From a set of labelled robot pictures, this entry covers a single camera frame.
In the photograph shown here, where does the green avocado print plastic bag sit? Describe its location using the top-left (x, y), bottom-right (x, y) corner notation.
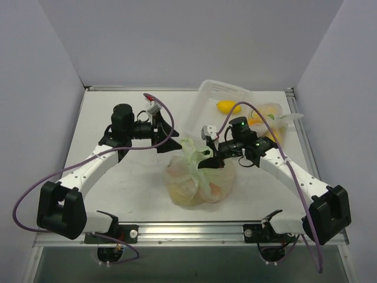
top-left (163, 139), bottom-right (236, 206)

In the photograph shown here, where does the white plastic basket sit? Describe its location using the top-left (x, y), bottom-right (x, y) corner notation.
top-left (181, 80), bottom-right (253, 143)

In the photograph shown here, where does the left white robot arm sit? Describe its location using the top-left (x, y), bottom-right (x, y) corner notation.
top-left (37, 101), bottom-right (181, 242)

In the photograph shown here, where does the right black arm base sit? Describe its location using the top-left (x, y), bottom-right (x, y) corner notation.
top-left (243, 223), bottom-right (295, 244)

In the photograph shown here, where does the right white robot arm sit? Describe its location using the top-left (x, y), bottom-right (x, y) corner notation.
top-left (198, 117), bottom-right (352, 245)

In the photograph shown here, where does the yellow fake mango back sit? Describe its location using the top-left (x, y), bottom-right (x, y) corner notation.
top-left (216, 100), bottom-right (242, 114)

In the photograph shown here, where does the tied clear bag of fruits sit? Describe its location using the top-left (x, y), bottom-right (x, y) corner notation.
top-left (247, 103), bottom-right (303, 143)

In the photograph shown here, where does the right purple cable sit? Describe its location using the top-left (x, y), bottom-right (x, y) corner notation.
top-left (216, 101), bottom-right (325, 274)

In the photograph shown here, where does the purple cable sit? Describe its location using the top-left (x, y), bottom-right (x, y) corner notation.
top-left (216, 101), bottom-right (325, 274)
top-left (12, 93), bottom-right (177, 264)

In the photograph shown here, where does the aluminium front rail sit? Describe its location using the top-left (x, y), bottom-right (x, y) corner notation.
top-left (33, 222), bottom-right (349, 248)

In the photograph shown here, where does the aluminium rail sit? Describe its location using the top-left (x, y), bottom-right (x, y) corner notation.
top-left (33, 222), bottom-right (349, 248)
top-left (283, 92), bottom-right (322, 181)

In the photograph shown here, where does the aluminium right rail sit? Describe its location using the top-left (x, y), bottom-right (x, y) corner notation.
top-left (283, 92), bottom-right (322, 181)

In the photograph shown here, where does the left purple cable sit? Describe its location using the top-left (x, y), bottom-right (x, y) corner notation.
top-left (12, 93), bottom-right (177, 264)

